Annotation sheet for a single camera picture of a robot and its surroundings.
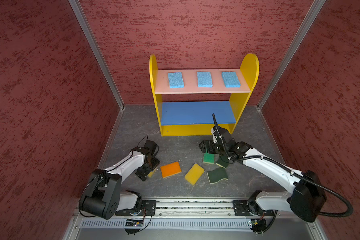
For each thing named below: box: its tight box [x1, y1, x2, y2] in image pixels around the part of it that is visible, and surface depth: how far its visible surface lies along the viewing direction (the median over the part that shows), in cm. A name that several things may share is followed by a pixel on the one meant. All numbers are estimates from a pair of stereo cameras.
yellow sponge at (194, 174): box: [184, 163, 205, 186], surface depth 86 cm
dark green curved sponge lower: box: [206, 168, 229, 184], surface depth 88 cm
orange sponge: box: [160, 161, 182, 178], surface depth 88 cm
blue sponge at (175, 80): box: [168, 72, 185, 89], surface depth 77 cm
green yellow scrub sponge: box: [203, 149, 215, 165], surface depth 92 cm
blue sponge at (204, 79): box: [197, 72, 214, 88], surface depth 77 cm
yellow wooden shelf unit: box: [149, 53, 260, 137], surface depth 79 cm
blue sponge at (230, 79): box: [221, 71, 241, 88], surface depth 77 cm
